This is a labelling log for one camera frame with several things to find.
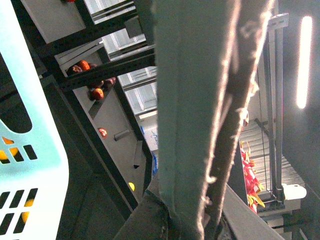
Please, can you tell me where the brown basket handle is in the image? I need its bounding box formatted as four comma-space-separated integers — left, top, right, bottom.
115, 0, 274, 240

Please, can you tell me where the light blue plastic basket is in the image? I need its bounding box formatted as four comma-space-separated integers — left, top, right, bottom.
0, 0, 69, 240

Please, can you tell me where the black display shelf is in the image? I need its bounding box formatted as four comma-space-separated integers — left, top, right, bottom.
12, 0, 155, 220

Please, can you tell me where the red apple on shelf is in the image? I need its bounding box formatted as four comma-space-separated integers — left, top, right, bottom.
89, 88, 104, 101

